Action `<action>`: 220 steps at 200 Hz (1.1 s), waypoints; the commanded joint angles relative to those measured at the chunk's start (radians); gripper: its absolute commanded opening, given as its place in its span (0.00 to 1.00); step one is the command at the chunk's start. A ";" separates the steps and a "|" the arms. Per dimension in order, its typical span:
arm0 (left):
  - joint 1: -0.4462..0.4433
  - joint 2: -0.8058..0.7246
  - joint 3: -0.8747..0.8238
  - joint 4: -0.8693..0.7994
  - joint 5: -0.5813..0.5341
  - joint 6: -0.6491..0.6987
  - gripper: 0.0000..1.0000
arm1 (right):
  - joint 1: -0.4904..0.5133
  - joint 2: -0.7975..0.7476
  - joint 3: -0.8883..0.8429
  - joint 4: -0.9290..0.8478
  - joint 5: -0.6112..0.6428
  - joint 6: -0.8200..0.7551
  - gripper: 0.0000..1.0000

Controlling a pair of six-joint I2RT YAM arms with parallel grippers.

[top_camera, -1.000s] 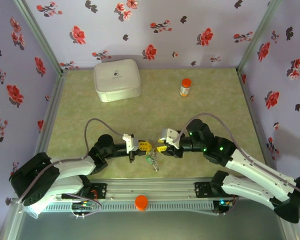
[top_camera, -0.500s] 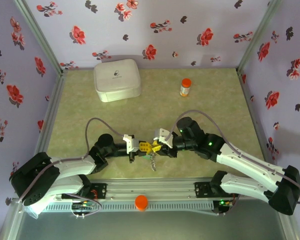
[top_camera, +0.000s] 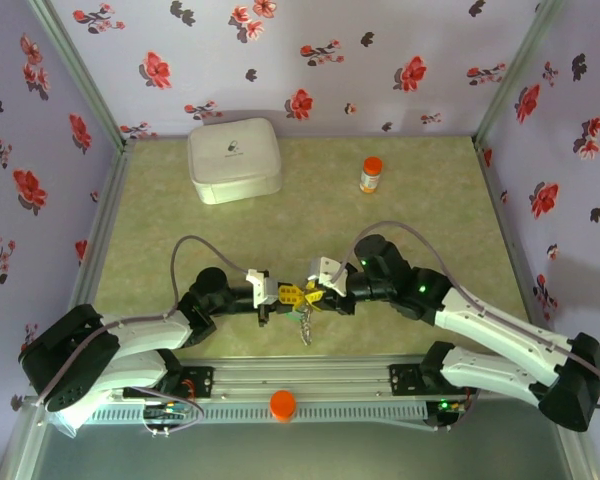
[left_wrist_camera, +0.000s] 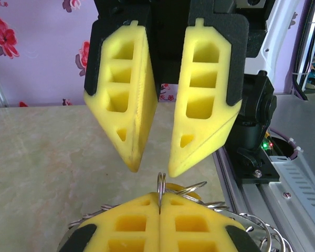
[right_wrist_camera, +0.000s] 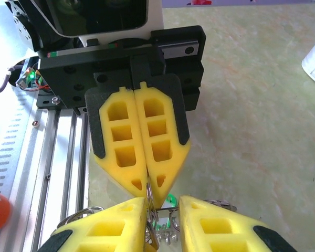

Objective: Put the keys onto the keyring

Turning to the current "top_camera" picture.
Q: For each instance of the green key tag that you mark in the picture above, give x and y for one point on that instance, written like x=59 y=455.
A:
x=296 y=316

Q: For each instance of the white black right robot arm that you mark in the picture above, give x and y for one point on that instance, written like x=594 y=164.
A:
x=500 y=330

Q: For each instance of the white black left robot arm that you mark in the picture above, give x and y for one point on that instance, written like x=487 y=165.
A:
x=145 y=332

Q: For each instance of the orange round button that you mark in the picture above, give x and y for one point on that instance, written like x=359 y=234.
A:
x=283 y=405

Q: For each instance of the orange capped pill bottle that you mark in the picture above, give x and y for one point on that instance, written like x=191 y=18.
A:
x=370 y=175

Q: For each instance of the small circuit board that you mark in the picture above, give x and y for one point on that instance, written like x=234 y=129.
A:
x=447 y=406
x=167 y=412

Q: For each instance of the white medicine bag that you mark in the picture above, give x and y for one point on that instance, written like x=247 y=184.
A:
x=235 y=160

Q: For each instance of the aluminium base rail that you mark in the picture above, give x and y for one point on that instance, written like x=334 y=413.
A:
x=300 y=377

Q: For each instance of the grey aluminium frame rail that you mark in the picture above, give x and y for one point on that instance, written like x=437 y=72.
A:
x=580 y=457
x=102 y=220
x=502 y=225
x=22 y=450

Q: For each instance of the grey aluminium frame post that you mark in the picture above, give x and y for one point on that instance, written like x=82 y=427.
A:
x=75 y=65
x=521 y=65

